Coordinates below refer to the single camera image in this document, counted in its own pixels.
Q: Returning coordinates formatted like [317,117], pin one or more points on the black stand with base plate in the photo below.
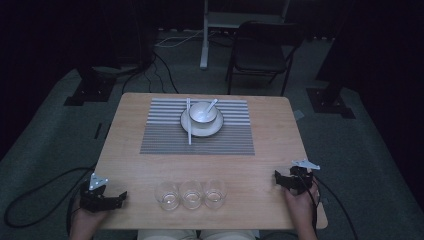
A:
[90,88]
[330,100]

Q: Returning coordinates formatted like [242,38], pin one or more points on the grey tape patch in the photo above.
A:
[298,115]

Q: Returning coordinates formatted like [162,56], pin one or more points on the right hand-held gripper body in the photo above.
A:
[301,178]

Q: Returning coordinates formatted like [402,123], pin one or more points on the person's light trousers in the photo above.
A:
[166,235]

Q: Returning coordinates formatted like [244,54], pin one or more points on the black floor strip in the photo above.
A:
[97,131]

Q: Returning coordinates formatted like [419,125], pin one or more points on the white plate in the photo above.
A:
[203,130]

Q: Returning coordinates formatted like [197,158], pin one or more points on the person's left hand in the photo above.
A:
[87,220]

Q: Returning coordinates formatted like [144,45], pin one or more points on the white metal stand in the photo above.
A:
[205,50]

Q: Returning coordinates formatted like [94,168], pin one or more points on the grey striped placemat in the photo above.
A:
[173,140]

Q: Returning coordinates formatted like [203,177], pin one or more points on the clear drinking glass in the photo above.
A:
[167,197]
[215,195]
[191,196]

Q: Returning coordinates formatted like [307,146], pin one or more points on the person's right hand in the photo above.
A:
[301,205]

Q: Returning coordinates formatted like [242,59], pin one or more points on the white chopstick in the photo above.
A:
[190,133]
[188,113]

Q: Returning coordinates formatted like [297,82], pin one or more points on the black folding chair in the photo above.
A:
[260,56]

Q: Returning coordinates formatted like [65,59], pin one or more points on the white bowl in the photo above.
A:
[201,115]

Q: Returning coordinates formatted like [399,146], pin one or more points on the white spoon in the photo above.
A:
[211,105]

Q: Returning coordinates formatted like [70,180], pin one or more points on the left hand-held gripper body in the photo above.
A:
[94,200]

